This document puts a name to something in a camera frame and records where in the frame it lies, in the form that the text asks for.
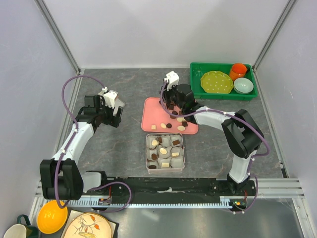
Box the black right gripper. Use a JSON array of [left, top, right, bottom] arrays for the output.
[[158, 82, 184, 111]]

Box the pink chocolate tray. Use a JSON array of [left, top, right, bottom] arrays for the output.
[[141, 97, 199, 135]]

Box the pink square chocolate tin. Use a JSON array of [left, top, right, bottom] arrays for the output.
[[145, 133, 186, 174]]

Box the silver tin lid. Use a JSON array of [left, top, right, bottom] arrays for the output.
[[98, 91, 125, 109]]

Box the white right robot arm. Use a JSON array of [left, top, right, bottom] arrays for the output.
[[160, 82, 270, 195]]

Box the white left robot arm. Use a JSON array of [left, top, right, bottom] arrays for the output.
[[40, 90, 124, 200]]

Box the white heart chocolate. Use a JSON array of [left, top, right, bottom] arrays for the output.
[[151, 139, 158, 146]]

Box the brown rectangular chocolate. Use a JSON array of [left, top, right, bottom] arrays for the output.
[[172, 140, 180, 146]]

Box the green plastic bin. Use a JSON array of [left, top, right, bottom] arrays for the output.
[[190, 62, 258, 101]]

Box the yellow-green dotted plate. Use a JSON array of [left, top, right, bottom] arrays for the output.
[[201, 71, 233, 94]]

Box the orange cup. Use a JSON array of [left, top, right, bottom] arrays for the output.
[[229, 63, 247, 81]]

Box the pale green bowl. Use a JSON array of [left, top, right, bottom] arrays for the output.
[[233, 77, 254, 94]]

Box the decorated bird plate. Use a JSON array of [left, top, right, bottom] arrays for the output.
[[63, 213, 112, 238]]

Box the yellow bowl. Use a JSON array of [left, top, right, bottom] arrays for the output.
[[37, 200, 68, 235]]

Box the dark green mug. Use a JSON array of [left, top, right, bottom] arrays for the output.
[[17, 214, 39, 238]]

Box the white mug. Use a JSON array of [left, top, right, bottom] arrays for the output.
[[3, 224, 27, 238]]

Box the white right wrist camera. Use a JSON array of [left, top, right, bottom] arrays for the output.
[[164, 71, 179, 91]]

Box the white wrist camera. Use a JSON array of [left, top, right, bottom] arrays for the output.
[[101, 87, 118, 109], [164, 71, 179, 91]]

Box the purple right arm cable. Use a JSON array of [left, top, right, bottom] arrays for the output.
[[159, 81, 271, 215]]

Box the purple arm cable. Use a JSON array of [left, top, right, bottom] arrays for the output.
[[53, 75, 132, 213], [159, 81, 271, 215]]

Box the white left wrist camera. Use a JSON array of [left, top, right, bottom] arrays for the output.
[[101, 87, 118, 109]]

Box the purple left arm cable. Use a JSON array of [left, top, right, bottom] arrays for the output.
[[53, 75, 132, 213]]

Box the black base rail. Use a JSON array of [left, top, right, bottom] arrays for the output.
[[80, 176, 256, 206]]

